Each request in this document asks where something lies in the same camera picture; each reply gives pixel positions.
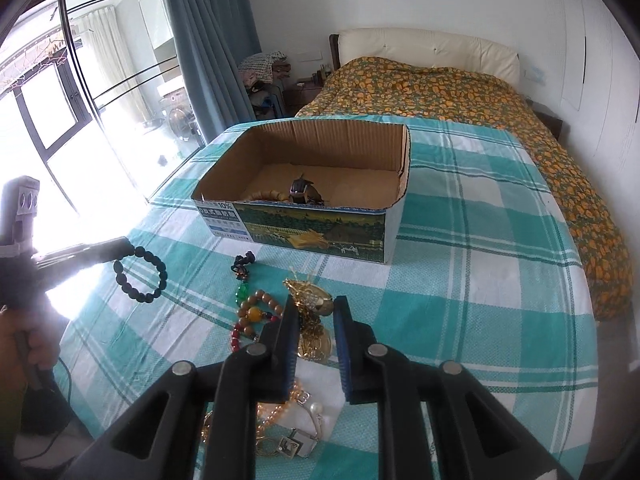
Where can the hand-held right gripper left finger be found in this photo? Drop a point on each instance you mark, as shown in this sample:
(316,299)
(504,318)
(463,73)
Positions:
(287,340)

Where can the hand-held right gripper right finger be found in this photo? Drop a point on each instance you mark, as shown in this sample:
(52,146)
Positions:
(345,340)

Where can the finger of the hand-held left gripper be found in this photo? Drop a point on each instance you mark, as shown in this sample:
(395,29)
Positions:
(85,255)

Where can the gold bangle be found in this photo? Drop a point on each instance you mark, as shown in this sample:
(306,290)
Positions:
(316,350)

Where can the gold flower ornament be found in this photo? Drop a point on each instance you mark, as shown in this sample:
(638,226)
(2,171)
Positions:
(310,297)

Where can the printed cardboard box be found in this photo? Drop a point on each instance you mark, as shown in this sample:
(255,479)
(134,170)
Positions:
(300,230)

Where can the person's left hand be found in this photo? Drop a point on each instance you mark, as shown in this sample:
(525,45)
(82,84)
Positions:
(25,355)

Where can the black knot green bead pendant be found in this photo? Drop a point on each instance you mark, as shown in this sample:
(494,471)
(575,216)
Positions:
(243,291)

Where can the pearl earring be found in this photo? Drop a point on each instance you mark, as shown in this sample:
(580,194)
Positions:
(316,408)

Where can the silver square pendant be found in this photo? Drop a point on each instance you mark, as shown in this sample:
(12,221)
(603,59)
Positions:
(291,445)

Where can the teal plaid cloth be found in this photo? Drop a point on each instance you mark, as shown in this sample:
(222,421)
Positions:
(450,260)

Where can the glass balcony door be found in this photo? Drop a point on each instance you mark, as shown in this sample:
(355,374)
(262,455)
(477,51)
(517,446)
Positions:
(80,95)

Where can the standing fan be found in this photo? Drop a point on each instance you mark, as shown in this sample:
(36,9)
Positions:
(179,122)

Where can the blue curtain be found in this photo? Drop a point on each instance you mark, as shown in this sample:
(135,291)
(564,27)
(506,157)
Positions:
(200,50)

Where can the dark wooden nightstand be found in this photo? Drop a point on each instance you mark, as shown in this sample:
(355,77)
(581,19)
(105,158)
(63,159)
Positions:
(547,117)
(302,92)

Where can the pile of clothes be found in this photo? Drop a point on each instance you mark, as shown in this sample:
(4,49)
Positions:
(262,67)

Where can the orange floral bedspread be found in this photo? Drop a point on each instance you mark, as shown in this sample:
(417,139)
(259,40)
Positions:
(450,90)

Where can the cream pillow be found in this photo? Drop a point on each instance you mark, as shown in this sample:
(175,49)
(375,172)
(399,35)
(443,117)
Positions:
(430,45)

